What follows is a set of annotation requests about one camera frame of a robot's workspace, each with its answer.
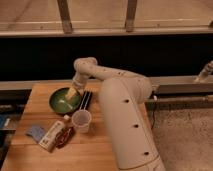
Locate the left wooden post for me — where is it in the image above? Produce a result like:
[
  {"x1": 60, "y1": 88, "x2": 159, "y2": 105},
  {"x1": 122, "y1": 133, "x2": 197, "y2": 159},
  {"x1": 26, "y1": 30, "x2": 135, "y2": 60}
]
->
[{"x1": 57, "y1": 0, "x2": 73, "y2": 34}]

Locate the white milk carton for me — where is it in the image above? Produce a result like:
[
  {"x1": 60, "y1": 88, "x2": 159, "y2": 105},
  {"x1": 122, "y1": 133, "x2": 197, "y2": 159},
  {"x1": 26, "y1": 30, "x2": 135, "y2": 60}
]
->
[{"x1": 39, "y1": 115, "x2": 70, "y2": 152}]

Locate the dark red snack packet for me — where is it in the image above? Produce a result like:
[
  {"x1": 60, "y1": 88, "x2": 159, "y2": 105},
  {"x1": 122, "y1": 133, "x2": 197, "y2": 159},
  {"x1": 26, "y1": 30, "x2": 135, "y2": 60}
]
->
[{"x1": 55, "y1": 127, "x2": 75, "y2": 148}]

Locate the right wooden post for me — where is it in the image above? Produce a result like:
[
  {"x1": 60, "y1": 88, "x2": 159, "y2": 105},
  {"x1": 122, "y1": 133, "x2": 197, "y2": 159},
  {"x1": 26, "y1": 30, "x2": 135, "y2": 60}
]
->
[{"x1": 125, "y1": 0, "x2": 137, "y2": 32}]

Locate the black striped rectangular block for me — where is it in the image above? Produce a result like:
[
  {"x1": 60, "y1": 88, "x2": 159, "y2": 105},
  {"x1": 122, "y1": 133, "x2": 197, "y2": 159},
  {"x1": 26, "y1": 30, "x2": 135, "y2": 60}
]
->
[{"x1": 79, "y1": 91, "x2": 92, "y2": 110}]

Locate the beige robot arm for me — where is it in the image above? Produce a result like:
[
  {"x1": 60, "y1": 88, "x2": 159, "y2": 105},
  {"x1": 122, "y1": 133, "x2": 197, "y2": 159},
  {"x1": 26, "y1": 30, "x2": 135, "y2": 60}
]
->
[{"x1": 73, "y1": 57, "x2": 166, "y2": 171}]

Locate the clear plastic cup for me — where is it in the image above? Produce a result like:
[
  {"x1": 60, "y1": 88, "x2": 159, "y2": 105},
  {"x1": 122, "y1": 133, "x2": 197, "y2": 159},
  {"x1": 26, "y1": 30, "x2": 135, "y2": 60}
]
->
[{"x1": 71, "y1": 110, "x2": 92, "y2": 133}]

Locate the blue sponge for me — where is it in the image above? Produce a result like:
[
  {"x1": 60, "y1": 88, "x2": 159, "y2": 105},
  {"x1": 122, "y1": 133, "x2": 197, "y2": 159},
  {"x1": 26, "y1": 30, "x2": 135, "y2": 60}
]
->
[{"x1": 26, "y1": 125, "x2": 45, "y2": 143}]

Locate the green ceramic bowl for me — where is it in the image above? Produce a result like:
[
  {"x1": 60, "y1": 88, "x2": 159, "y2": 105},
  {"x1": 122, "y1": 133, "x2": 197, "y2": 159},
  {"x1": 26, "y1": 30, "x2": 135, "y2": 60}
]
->
[{"x1": 49, "y1": 87, "x2": 81, "y2": 115}]

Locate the wooden post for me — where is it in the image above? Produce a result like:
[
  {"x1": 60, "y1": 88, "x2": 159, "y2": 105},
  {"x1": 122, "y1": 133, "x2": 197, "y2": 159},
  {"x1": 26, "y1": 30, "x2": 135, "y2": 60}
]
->
[
  {"x1": 125, "y1": 0, "x2": 137, "y2": 32},
  {"x1": 57, "y1": 0, "x2": 73, "y2": 34}
]

